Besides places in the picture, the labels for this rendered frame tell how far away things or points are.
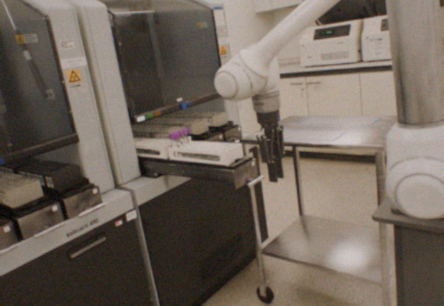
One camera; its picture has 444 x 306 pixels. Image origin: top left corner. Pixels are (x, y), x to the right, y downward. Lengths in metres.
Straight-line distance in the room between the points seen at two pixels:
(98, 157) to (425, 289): 1.16
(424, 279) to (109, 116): 1.19
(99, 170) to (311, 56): 2.60
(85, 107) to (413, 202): 1.12
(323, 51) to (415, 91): 2.78
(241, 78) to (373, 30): 2.58
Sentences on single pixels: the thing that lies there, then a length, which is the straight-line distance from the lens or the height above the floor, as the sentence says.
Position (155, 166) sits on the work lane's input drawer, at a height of 0.79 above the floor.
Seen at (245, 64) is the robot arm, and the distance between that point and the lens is 1.03.
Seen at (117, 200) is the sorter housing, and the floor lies 0.72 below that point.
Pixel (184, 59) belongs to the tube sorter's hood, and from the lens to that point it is 1.82.
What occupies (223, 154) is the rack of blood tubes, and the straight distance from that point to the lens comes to 1.34.
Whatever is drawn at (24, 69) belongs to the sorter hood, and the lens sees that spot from 1.40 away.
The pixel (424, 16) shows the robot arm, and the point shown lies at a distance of 0.90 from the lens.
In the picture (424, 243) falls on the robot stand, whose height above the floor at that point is 0.62.
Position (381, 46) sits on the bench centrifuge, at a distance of 3.48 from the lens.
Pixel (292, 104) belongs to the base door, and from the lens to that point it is 3.87.
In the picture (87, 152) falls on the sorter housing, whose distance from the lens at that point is 1.51.
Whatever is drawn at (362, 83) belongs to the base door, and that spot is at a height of 0.73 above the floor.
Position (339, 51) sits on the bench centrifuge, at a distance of 3.59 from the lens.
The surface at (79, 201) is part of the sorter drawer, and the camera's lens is 1.41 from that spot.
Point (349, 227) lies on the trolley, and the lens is 2.01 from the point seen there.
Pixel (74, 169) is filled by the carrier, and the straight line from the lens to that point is 1.47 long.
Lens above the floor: 1.22
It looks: 13 degrees down
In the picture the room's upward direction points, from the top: 9 degrees counter-clockwise
